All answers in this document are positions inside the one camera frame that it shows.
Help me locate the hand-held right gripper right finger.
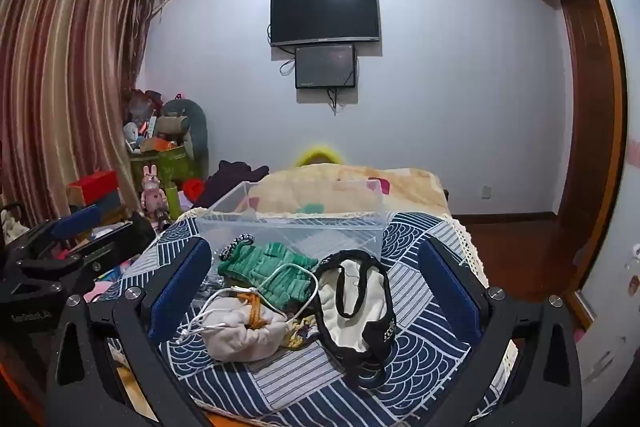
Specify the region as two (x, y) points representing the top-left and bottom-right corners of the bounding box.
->
(417, 237), (583, 427)

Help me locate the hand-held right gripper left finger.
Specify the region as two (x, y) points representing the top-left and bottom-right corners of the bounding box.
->
(45, 234), (216, 427)

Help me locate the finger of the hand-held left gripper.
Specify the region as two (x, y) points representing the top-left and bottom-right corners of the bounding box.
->
(10, 204), (102, 259)
(74, 214), (157, 304)

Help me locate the black white braided cord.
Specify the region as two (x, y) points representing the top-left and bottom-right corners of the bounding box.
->
(220, 233), (256, 260)

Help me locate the white drawstring pouch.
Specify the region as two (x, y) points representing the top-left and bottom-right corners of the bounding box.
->
(182, 264), (321, 363)

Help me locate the green knit cloth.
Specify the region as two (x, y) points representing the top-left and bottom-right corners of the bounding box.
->
(218, 242), (319, 310)

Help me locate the black trimmed cream bag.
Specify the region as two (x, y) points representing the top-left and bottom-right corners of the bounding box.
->
(314, 249), (398, 390)

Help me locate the yellow patterned cloth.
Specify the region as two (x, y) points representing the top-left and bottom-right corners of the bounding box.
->
(285, 314), (321, 350)

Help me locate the clear plastic storage box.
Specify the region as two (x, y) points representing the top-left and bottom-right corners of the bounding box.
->
(195, 179), (390, 268)

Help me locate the red box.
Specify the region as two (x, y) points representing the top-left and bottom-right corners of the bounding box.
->
(67, 170), (121, 205)

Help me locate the pink rabbit toy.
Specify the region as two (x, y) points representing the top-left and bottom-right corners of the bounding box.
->
(140, 164), (168, 220)

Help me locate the red cloth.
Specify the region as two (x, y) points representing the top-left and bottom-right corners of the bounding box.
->
(181, 178), (207, 202)

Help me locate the green storage box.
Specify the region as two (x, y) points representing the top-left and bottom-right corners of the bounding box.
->
(129, 146), (197, 188)

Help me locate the pile of assorted toys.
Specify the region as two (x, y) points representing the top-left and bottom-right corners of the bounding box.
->
(122, 88), (176, 152)

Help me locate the beige blanket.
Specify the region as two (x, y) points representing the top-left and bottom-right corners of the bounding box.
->
(247, 162), (451, 228)

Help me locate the dark purple garment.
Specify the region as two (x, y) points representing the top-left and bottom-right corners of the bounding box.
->
(192, 160), (271, 210)

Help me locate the gray plush toy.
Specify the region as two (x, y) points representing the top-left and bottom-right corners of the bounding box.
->
(162, 98), (208, 175)

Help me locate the brown striped curtain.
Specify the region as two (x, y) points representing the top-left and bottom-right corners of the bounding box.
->
(0, 0), (151, 233)

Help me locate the blue white patterned cloth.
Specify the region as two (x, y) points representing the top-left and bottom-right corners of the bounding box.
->
(90, 207), (518, 427)

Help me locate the white sliding wardrobe door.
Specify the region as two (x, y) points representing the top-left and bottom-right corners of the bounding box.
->
(570, 0), (640, 427)

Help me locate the yellow plush cushion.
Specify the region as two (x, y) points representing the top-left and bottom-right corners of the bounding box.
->
(294, 146), (346, 168)

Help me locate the brown wooden door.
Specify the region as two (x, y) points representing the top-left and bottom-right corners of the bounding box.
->
(550, 0), (628, 303)

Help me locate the small black monitor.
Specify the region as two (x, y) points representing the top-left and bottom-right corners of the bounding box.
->
(294, 44), (357, 90)

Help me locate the large black television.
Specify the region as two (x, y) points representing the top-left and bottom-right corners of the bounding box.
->
(270, 0), (379, 48)

